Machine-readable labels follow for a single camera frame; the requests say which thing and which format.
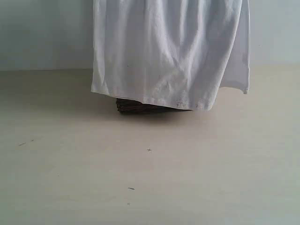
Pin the dark brown wicker basket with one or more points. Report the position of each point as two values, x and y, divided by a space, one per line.
130 106

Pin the white t-shirt red lettering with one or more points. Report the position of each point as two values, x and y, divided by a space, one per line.
171 53

